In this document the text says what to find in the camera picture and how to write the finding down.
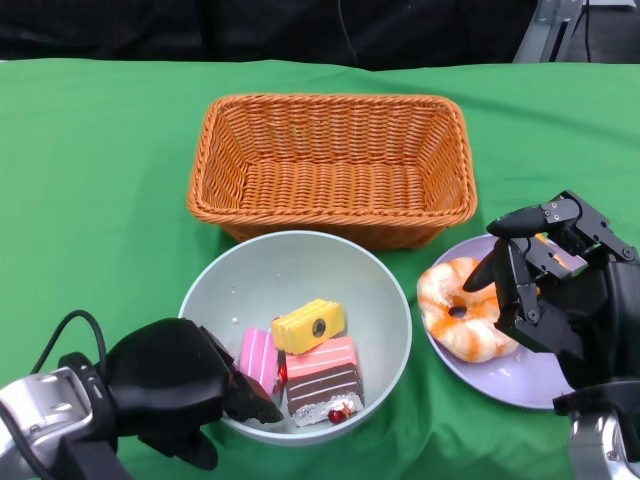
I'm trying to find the lilac round plate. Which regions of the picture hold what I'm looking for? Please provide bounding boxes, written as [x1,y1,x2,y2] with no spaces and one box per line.
[427,234,576,411]

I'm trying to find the pink cake slice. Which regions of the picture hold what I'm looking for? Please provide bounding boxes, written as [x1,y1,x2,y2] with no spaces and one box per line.
[237,327,280,400]

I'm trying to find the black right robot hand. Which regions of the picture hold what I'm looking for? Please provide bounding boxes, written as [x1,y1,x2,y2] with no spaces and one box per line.
[462,189,640,389]

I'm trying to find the chocolate cherry cake slice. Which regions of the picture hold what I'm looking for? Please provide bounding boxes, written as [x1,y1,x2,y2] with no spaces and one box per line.
[283,335,365,429]

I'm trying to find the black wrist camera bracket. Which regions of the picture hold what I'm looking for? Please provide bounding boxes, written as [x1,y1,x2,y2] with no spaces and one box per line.
[57,432,132,480]

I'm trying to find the orange wicker basket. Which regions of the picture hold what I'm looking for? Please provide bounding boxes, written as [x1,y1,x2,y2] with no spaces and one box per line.
[187,92,480,251]

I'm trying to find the grey metal stand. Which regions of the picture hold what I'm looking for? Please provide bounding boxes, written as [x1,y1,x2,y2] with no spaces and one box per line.
[514,0,584,64]

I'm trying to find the pale green bowl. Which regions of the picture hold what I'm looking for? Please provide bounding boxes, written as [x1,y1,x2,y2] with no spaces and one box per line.
[178,229,414,447]

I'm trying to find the yellow cake slice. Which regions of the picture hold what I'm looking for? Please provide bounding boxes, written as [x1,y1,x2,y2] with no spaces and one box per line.
[271,298,346,356]

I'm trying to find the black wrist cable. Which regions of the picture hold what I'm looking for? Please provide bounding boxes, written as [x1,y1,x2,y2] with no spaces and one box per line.
[29,309,109,376]

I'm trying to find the green tablecloth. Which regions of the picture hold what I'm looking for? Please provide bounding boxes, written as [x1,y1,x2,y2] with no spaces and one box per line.
[0,55,640,480]

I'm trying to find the white orange twisted ring bread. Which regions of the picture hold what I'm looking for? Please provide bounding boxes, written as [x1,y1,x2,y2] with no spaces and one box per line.
[417,257,521,364]

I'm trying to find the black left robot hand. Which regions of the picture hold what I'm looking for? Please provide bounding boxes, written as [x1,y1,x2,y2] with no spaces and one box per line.
[106,317,285,471]

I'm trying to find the black backdrop cloth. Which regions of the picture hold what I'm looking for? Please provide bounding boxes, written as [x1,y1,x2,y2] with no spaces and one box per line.
[0,0,640,69]

